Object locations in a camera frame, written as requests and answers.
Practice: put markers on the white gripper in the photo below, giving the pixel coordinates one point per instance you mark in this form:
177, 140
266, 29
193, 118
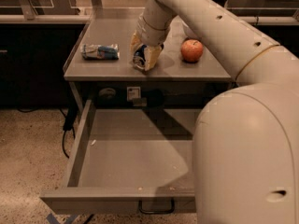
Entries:
149, 36

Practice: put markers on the blue pepsi can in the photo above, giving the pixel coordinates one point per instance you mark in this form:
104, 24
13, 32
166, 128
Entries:
139, 59

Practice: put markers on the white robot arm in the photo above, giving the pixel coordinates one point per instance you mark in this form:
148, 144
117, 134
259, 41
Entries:
246, 140

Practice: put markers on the grey counter cabinet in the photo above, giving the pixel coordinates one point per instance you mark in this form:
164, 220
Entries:
172, 83

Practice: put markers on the grey open drawer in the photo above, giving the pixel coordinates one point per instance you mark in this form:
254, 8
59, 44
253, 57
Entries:
123, 156

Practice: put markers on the blue and white snack bag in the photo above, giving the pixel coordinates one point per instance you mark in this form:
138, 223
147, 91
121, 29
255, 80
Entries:
99, 52

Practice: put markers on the white bowl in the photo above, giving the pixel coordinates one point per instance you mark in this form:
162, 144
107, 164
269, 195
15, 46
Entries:
189, 32

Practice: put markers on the red apple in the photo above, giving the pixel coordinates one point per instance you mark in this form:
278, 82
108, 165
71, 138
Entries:
191, 50

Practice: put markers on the round grey knob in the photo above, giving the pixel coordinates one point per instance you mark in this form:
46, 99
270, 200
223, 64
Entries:
107, 94

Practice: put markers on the white wall socket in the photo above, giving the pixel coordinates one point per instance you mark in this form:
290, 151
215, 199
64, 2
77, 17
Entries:
133, 93

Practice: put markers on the metal drawer handle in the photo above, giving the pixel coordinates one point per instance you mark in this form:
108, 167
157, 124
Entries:
156, 207

